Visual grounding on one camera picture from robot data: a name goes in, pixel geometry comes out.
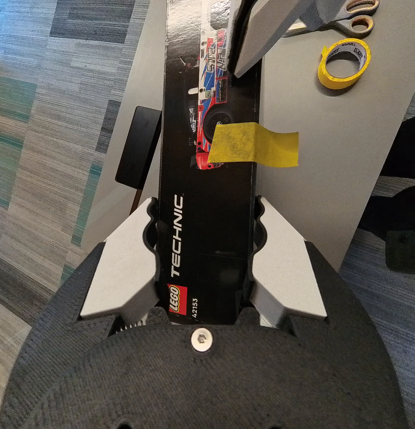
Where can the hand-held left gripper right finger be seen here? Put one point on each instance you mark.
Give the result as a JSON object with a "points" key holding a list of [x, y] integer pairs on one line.
{"points": [[288, 268]]}

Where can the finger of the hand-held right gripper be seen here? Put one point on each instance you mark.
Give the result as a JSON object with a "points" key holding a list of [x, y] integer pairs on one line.
{"points": [[271, 30]]}

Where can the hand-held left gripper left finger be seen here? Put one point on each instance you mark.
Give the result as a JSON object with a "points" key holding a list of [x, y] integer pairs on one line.
{"points": [[120, 268]]}

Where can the black race car lego box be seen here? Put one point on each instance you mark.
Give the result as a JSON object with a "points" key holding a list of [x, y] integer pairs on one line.
{"points": [[207, 218]]}

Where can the yellow tape roll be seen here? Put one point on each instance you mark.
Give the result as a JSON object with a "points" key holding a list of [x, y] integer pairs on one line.
{"points": [[338, 82]]}

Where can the yellow tape strip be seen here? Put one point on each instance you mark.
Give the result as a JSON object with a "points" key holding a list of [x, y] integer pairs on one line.
{"points": [[254, 144]]}

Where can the black flat device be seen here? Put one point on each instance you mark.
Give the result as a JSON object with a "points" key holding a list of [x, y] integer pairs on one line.
{"points": [[137, 147]]}

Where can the black office chair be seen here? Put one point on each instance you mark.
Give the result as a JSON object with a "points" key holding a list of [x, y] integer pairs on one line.
{"points": [[405, 161]]}

